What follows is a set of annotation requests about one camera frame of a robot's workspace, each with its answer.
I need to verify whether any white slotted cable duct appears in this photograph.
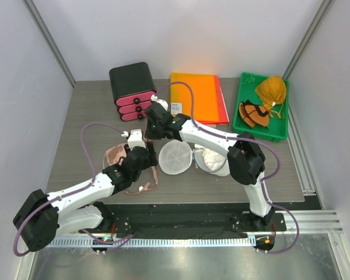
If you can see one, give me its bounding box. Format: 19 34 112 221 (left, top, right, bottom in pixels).
47 235 256 249

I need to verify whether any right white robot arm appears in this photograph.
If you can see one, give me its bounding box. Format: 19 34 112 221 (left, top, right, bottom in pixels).
145 102 281 230

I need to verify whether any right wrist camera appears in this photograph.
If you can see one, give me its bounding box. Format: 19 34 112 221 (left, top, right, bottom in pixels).
150 94 169 111

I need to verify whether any orange folder stack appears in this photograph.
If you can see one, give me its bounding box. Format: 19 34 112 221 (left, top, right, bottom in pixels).
170 72 229 125

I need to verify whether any white mesh laundry bag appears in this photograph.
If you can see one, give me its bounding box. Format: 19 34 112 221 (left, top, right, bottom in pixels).
158 140 230 177

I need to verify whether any green plastic bin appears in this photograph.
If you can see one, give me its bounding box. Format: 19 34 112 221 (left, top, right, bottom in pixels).
232 72 289 142

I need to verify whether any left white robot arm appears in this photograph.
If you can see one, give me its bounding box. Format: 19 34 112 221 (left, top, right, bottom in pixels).
13 142 158 257

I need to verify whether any white bra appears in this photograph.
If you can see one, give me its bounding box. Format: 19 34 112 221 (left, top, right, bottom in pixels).
193 144 227 174

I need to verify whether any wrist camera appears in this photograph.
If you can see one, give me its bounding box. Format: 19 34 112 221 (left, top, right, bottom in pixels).
150 94 169 111
121 129 146 150

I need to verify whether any black pink drawer box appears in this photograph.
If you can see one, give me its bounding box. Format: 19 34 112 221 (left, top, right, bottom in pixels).
108 62 156 121

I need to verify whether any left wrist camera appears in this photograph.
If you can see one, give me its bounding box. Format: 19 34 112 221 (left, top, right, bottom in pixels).
121 129 146 150

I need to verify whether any mustard orange bra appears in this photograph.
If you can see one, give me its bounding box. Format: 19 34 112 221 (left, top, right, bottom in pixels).
238 75 287 130

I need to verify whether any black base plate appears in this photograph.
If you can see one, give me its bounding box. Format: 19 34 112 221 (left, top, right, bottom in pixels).
84 203 287 239

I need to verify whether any pink bra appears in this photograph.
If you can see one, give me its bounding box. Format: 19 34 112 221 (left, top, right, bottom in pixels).
102 143 159 195

